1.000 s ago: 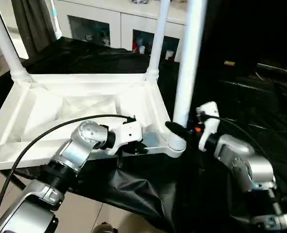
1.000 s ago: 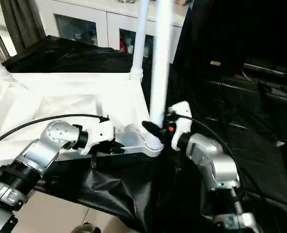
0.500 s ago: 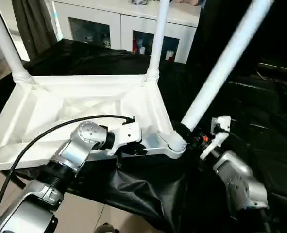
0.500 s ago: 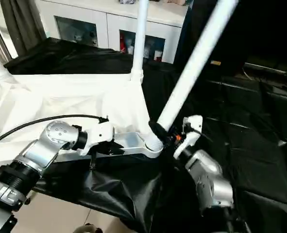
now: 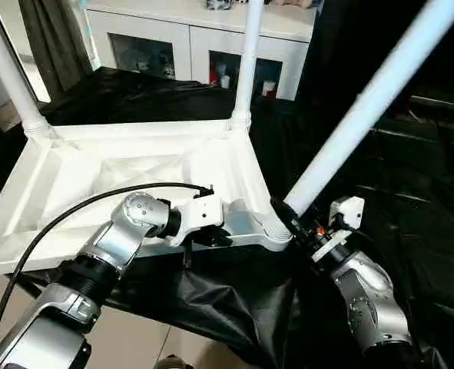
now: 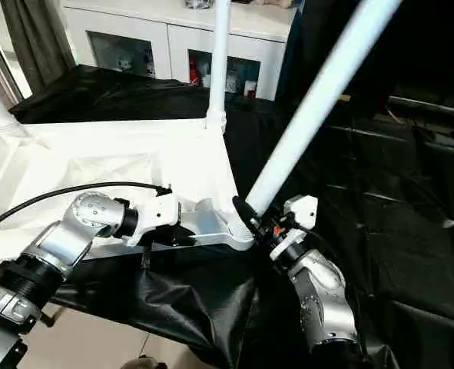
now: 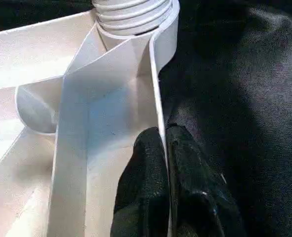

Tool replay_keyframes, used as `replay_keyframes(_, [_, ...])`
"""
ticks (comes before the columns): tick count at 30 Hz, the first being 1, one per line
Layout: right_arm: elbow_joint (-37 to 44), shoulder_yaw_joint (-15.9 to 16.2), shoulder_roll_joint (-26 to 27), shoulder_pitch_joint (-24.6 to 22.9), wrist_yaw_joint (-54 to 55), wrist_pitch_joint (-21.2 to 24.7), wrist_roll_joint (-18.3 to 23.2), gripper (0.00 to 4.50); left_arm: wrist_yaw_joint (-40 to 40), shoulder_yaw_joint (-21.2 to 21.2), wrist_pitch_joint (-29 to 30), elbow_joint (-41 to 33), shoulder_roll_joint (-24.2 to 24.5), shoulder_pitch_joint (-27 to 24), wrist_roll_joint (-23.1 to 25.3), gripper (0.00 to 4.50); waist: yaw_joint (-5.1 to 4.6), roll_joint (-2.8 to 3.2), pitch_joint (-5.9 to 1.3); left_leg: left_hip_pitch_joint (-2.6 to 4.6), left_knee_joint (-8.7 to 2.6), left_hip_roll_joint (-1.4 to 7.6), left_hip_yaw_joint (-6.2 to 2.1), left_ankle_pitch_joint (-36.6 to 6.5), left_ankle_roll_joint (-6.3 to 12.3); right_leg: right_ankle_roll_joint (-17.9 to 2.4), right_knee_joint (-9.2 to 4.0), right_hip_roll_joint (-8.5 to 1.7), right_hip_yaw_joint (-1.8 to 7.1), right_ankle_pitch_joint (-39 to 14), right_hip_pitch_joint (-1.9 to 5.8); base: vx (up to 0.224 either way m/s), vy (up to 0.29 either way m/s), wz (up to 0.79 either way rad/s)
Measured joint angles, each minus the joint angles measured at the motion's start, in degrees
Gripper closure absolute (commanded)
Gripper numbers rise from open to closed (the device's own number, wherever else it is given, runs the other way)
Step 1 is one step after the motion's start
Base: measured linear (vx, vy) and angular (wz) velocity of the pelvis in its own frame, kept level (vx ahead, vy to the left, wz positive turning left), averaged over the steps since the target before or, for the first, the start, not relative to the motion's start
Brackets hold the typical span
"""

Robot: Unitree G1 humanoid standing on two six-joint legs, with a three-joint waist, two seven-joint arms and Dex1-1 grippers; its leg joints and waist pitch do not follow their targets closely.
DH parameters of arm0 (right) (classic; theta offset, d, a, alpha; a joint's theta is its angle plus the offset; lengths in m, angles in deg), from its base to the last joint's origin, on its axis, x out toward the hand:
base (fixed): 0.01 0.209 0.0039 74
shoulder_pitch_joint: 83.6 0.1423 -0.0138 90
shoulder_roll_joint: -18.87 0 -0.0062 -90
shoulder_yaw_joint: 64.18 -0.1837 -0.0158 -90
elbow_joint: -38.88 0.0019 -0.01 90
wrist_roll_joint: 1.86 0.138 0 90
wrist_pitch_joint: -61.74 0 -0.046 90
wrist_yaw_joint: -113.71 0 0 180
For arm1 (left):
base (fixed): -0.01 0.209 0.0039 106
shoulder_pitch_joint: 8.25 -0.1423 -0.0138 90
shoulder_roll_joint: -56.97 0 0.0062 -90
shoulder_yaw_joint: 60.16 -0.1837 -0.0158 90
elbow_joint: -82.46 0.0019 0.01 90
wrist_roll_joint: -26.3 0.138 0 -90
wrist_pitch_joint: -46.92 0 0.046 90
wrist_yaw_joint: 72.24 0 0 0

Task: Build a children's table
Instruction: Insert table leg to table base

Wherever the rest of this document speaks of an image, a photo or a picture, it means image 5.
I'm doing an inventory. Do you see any white plastic table top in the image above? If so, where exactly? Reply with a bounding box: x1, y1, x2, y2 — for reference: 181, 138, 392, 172
0, 115, 295, 287

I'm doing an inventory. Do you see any white plastic table leg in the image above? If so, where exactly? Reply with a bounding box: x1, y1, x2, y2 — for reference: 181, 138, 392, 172
0, 0, 56, 141
230, 0, 267, 133
283, 0, 454, 220

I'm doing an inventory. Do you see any black mat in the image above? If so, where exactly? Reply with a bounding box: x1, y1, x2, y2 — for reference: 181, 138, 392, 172
0, 65, 454, 369

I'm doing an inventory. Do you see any black left robot foot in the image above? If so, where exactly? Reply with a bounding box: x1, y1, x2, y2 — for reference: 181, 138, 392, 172
154, 355, 193, 369

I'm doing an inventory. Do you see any white cabinet with glass doors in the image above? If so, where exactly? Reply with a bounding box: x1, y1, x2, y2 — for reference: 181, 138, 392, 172
85, 0, 316, 101

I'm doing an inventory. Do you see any grey window curtain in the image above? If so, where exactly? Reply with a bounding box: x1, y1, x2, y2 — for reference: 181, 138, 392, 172
18, 0, 97, 101

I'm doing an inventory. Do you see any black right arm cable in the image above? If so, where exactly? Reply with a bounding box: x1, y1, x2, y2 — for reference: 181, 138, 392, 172
328, 218, 375, 245

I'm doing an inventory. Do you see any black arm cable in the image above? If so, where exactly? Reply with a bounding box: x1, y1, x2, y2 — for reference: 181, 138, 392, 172
0, 181, 215, 369
328, 218, 375, 245

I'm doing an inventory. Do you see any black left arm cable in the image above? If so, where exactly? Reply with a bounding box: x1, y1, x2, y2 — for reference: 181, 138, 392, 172
0, 181, 215, 369

